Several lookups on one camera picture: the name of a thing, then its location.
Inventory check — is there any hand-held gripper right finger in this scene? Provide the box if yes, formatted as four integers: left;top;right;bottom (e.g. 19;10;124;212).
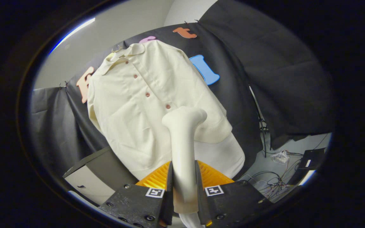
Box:
195;160;273;227

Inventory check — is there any black device box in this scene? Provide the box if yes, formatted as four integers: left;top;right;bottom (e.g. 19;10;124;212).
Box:
289;148;325;186

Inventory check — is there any white cabinet with grey top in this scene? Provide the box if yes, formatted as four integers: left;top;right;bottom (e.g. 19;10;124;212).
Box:
63;146;138;206

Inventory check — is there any cream button shirt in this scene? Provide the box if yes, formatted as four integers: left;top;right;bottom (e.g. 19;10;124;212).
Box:
87;40;246;181

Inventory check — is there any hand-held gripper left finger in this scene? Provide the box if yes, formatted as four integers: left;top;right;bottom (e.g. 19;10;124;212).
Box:
99;161;179;228

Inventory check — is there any tangle of black cables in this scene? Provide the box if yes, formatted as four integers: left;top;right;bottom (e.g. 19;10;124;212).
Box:
243;171;297;200

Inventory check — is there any black backdrop cloth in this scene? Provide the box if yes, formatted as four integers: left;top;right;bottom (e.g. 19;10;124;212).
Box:
30;0;336;178

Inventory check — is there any backdrop stand pole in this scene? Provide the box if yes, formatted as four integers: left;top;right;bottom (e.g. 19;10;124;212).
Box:
248;85;270;158

